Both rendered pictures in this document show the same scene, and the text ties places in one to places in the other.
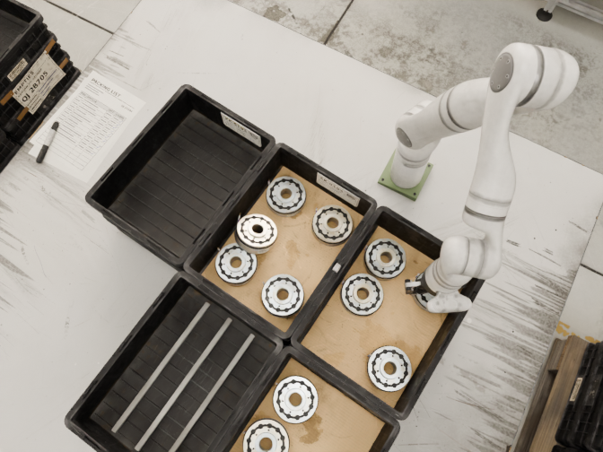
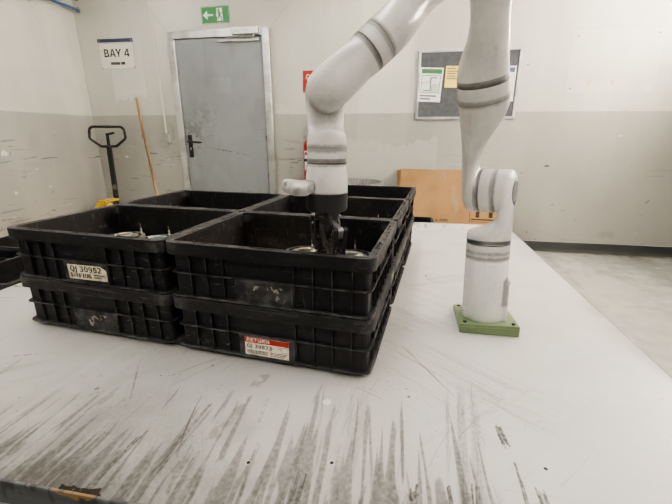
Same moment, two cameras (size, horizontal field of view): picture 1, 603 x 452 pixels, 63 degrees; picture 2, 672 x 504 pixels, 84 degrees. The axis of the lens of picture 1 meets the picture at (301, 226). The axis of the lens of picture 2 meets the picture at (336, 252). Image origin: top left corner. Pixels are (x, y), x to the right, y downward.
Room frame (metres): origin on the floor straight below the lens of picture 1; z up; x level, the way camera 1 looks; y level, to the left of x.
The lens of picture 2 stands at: (0.06, -0.97, 1.12)
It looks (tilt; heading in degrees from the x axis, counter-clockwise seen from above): 17 degrees down; 74
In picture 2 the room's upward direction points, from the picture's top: straight up
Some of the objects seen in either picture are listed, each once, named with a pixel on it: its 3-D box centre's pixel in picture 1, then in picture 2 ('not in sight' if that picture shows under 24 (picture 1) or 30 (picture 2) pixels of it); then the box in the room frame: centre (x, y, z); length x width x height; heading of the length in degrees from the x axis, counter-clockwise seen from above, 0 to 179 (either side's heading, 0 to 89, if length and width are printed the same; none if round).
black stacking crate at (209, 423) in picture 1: (182, 381); (210, 218); (-0.01, 0.25, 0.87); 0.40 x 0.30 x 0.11; 149
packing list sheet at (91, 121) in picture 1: (86, 124); not in sight; (0.72, 0.67, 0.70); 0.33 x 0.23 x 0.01; 154
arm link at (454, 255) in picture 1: (458, 261); (326, 116); (0.23, -0.30, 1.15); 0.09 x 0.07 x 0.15; 82
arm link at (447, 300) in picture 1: (448, 282); (317, 175); (0.21, -0.31, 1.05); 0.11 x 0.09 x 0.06; 7
